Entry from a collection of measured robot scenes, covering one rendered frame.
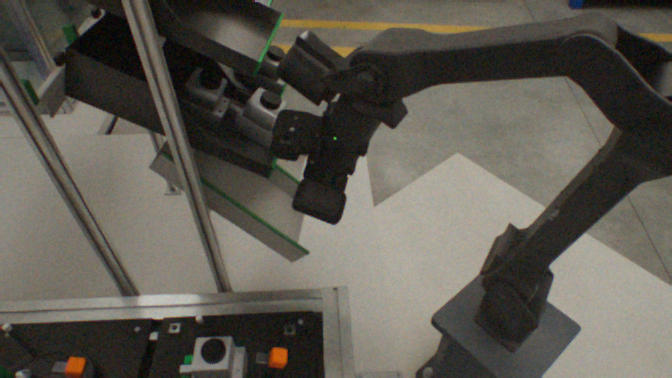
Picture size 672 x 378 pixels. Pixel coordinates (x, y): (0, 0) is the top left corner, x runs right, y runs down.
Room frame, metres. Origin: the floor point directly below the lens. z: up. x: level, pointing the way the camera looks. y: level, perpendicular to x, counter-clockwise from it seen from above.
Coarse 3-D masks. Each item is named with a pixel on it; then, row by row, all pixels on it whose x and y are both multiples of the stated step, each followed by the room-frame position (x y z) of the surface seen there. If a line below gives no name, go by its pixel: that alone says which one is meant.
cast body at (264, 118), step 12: (252, 96) 0.54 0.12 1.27; (264, 96) 0.53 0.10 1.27; (276, 96) 0.54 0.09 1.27; (228, 108) 0.55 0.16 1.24; (252, 108) 0.52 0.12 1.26; (264, 108) 0.52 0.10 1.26; (276, 108) 0.53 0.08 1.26; (240, 120) 0.53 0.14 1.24; (252, 120) 0.52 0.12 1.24; (264, 120) 0.52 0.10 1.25; (240, 132) 0.53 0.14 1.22; (252, 132) 0.52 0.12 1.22; (264, 132) 0.51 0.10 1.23; (264, 144) 0.51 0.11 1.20
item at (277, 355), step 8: (272, 352) 0.26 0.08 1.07; (280, 352) 0.26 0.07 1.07; (256, 360) 0.25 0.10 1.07; (264, 360) 0.25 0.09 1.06; (272, 360) 0.25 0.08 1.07; (280, 360) 0.25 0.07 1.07; (264, 368) 0.26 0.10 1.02; (272, 368) 0.25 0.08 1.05; (264, 376) 0.25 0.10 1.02; (272, 376) 0.25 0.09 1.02
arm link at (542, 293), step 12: (552, 276) 0.33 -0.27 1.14; (492, 288) 0.29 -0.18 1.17; (504, 288) 0.29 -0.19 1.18; (540, 288) 0.31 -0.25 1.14; (492, 300) 0.29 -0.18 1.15; (504, 300) 0.28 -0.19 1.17; (516, 300) 0.28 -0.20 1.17; (540, 300) 0.29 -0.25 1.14; (492, 312) 0.29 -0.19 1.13; (504, 312) 0.27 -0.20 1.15; (516, 312) 0.27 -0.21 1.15; (528, 312) 0.27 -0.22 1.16; (540, 312) 0.28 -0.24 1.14; (504, 324) 0.27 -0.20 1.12; (516, 324) 0.27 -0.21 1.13; (528, 324) 0.26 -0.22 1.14
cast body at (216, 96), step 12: (204, 72) 0.54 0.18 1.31; (216, 72) 0.55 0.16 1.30; (192, 84) 0.52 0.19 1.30; (204, 84) 0.52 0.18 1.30; (216, 84) 0.52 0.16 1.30; (180, 96) 0.52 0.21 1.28; (192, 96) 0.51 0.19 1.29; (204, 96) 0.51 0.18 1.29; (216, 96) 0.51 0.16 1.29; (192, 108) 0.51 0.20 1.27; (204, 108) 0.51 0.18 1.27; (216, 108) 0.52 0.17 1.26; (204, 120) 0.51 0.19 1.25; (216, 120) 0.51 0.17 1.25
